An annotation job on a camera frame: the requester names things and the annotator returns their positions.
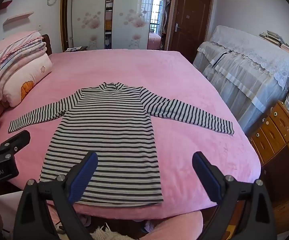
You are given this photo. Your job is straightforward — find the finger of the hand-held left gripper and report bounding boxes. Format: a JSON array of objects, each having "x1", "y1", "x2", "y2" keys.
[{"x1": 0, "y1": 130, "x2": 31, "y2": 166}]

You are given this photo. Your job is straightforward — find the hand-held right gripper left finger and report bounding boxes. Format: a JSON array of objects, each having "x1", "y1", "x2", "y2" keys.
[{"x1": 13, "y1": 151, "x2": 98, "y2": 240}]

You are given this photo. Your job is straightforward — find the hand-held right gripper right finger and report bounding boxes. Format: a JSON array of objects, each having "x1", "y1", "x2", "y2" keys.
[{"x1": 192, "y1": 151, "x2": 277, "y2": 240}]

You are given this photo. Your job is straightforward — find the black white striped shirt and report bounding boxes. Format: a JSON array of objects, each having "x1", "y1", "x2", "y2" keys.
[{"x1": 8, "y1": 82, "x2": 235, "y2": 204}]

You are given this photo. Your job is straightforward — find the pink chair cushion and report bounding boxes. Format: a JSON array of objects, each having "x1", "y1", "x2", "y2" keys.
[{"x1": 139, "y1": 209, "x2": 205, "y2": 240}]

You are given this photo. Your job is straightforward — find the white fluffy cloth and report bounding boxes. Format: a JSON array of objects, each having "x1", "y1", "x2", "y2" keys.
[{"x1": 89, "y1": 222, "x2": 125, "y2": 240}]

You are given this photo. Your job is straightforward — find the pink pillow with flower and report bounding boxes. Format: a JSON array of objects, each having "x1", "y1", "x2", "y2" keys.
[{"x1": 0, "y1": 54, "x2": 53, "y2": 108}]

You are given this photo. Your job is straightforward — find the wooden drawer cabinet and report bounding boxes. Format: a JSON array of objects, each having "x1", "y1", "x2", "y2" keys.
[{"x1": 250, "y1": 101, "x2": 289, "y2": 235}]

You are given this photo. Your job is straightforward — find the folded floral ruffled blankets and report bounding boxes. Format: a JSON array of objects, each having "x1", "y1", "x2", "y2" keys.
[{"x1": 0, "y1": 31, "x2": 47, "y2": 85}]

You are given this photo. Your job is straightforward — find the wooden headboard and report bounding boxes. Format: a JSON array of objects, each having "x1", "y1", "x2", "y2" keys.
[{"x1": 41, "y1": 34, "x2": 53, "y2": 56}]

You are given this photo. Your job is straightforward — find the pink bed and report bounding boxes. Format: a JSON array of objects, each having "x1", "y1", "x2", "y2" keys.
[{"x1": 0, "y1": 49, "x2": 262, "y2": 222}]

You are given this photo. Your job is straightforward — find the wooden nightstand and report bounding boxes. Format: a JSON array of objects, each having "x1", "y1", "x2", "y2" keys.
[{"x1": 64, "y1": 46, "x2": 88, "y2": 53}]

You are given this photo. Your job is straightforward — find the piano under white lace cover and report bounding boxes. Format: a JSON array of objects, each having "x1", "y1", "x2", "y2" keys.
[{"x1": 193, "y1": 25, "x2": 289, "y2": 137}]

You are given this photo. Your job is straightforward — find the wardrobe with floral sliding doors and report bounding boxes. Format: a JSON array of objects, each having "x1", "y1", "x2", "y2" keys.
[{"x1": 60, "y1": 0, "x2": 177, "y2": 52}]

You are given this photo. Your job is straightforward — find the brown wooden door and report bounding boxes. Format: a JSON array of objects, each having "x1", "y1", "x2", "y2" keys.
[{"x1": 168, "y1": 0, "x2": 214, "y2": 63}]

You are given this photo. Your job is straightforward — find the stack of books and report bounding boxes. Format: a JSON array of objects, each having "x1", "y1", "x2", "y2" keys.
[{"x1": 259, "y1": 30, "x2": 289, "y2": 59}]

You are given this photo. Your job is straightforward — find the pink wall shelf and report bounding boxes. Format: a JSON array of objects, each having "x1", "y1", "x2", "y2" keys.
[{"x1": 2, "y1": 12, "x2": 34, "y2": 25}]

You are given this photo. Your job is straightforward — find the red wall shelf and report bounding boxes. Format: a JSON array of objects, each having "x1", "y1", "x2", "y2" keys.
[{"x1": 0, "y1": 0, "x2": 13, "y2": 12}]

